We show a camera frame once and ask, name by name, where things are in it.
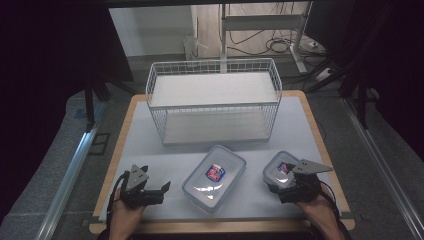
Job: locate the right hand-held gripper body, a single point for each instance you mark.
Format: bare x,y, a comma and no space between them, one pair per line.
303,190

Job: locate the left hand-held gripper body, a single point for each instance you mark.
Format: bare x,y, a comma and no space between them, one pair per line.
136,180

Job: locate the small clear food container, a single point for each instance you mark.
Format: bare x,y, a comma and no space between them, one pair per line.
275,170

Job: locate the large clear food container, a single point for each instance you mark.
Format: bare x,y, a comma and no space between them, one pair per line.
200,186

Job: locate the person's right hand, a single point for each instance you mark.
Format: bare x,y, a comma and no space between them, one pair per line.
321,211

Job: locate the person's left hand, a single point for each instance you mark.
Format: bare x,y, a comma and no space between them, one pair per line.
123,218

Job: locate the wooden-edged white board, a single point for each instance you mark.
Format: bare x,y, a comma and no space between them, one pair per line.
293,133

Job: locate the black stand legs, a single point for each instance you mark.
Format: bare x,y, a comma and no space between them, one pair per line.
361,100
90,106

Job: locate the clear plastic holder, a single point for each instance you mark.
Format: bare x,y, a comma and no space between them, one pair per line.
193,48

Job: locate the white metal stand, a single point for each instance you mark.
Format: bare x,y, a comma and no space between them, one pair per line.
260,21

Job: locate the aluminium rail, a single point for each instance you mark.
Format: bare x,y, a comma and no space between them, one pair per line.
383,166
66,186

